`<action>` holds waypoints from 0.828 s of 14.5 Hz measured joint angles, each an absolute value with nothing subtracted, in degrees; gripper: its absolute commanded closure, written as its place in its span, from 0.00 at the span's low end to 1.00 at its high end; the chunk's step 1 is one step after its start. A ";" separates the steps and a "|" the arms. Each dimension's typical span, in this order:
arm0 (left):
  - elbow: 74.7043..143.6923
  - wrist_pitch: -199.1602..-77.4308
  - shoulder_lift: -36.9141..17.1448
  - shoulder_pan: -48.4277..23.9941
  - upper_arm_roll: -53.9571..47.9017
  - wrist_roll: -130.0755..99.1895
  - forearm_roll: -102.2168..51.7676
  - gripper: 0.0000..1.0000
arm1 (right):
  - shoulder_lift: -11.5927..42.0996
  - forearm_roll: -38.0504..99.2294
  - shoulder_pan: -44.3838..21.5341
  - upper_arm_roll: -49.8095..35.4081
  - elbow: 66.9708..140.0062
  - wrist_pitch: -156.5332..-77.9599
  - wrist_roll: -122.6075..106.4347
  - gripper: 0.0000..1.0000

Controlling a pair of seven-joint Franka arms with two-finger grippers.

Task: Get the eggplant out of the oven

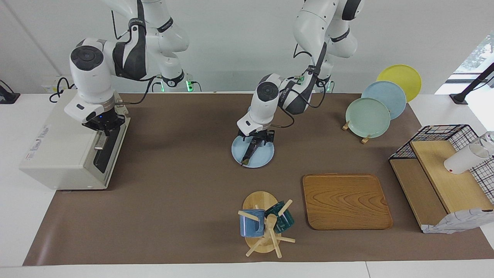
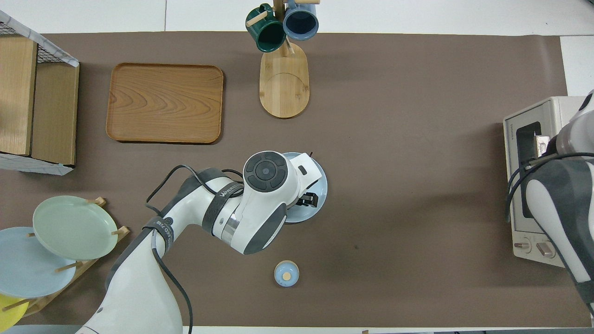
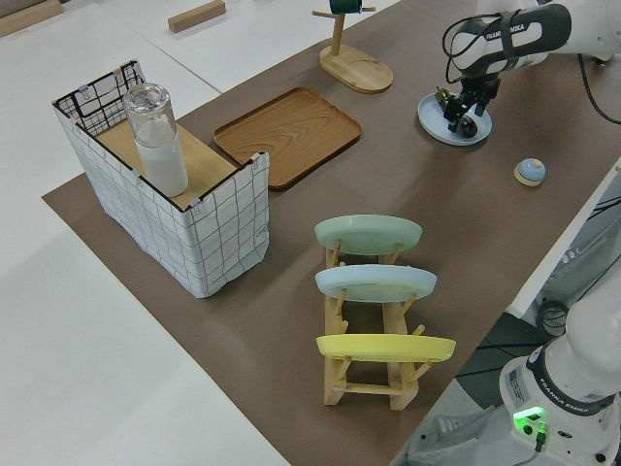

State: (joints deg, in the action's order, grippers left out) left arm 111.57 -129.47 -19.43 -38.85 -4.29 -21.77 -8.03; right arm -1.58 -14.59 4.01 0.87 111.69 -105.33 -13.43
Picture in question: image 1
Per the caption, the dark purple eggplant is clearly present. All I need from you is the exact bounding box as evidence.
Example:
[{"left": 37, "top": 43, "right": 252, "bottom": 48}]
[{"left": 241, "top": 139, "right": 258, "bottom": 166}]

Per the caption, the small light blue plate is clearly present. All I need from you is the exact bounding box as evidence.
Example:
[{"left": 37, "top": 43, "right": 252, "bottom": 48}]
[{"left": 231, "top": 136, "right": 275, "bottom": 169}]

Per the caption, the glass oven door with handle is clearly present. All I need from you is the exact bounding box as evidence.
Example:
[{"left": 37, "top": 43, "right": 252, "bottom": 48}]
[{"left": 90, "top": 116, "right": 131, "bottom": 190}]

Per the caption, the white toaster oven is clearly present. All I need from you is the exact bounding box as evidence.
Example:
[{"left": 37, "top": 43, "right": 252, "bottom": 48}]
[{"left": 19, "top": 90, "right": 131, "bottom": 190}]

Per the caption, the wooden mug tree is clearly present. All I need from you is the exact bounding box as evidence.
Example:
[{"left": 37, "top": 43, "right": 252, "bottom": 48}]
[{"left": 238, "top": 191, "right": 296, "bottom": 259}]

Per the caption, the dark green mug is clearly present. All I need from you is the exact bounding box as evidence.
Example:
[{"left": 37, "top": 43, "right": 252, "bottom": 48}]
[{"left": 264, "top": 201, "right": 295, "bottom": 234}]

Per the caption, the blue mug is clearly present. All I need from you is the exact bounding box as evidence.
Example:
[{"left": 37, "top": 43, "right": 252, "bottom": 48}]
[{"left": 239, "top": 209, "right": 266, "bottom": 237}]

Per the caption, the brown table mat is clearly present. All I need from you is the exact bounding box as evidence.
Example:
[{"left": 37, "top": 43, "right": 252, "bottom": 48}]
[{"left": 22, "top": 93, "right": 494, "bottom": 266}]

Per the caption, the wooden tray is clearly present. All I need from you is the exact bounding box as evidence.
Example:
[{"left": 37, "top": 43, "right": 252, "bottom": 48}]
[{"left": 302, "top": 173, "right": 393, "bottom": 231}]

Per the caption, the wooden plate rack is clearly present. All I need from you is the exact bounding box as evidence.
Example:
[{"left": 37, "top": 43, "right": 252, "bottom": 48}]
[{"left": 342, "top": 120, "right": 372, "bottom": 145}]

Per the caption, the pale green plate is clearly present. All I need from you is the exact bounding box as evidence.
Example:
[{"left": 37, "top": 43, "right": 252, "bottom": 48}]
[{"left": 345, "top": 97, "right": 391, "bottom": 139}]

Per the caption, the large light blue plate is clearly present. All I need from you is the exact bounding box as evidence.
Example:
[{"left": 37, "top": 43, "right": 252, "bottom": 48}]
[{"left": 361, "top": 81, "right": 407, "bottom": 120}]

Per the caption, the yellow plate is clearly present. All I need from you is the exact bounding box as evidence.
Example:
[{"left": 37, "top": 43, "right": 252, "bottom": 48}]
[{"left": 376, "top": 64, "right": 422, "bottom": 103}]

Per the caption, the white cup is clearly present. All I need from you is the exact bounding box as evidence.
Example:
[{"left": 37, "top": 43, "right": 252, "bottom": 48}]
[{"left": 444, "top": 144, "right": 491, "bottom": 175}]

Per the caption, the black stand leg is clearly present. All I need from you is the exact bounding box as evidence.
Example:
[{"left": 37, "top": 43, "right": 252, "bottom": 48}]
[{"left": 450, "top": 62, "right": 494, "bottom": 105}]

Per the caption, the white patterned cloth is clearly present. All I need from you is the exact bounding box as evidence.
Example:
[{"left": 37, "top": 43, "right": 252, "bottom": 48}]
[{"left": 421, "top": 208, "right": 494, "bottom": 234}]

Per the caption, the clear glass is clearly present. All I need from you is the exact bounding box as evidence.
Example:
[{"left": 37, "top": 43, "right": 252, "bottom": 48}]
[{"left": 477, "top": 131, "right": 494, "bottom": 157}]

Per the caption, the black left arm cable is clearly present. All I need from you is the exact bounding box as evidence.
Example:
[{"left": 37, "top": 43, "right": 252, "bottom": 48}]
[{"left": 268, "top": 42, "right": 328, "bottom": 129}]

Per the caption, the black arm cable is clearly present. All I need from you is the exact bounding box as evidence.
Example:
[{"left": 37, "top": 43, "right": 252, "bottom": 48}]
[
  {"left": 111, "top": 10, "right": 159, "bottom": 105},
  {"left": 268, "top": 42, "right": 328, "bottom": 129}
]

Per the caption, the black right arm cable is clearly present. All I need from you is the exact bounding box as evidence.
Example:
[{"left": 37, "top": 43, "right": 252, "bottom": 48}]
[{"left": 111, "top": 10, "right": 159, "bottom": 105}]

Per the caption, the black clamp mount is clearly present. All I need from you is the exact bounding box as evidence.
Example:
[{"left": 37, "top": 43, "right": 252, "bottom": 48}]
[{"left": 0, "top": 79, "right": 20, "bottom": 105}]

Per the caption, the black wire basket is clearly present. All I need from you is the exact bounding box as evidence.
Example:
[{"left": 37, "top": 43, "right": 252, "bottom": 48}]
[{"left": 389, "top": 124, "right": 494, "bottom": 205}]

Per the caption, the black wire basket shelf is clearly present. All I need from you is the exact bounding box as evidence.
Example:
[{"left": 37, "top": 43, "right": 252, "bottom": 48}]
[{"left": 389, "top": 140, "right": 494, "bottom": 232}]

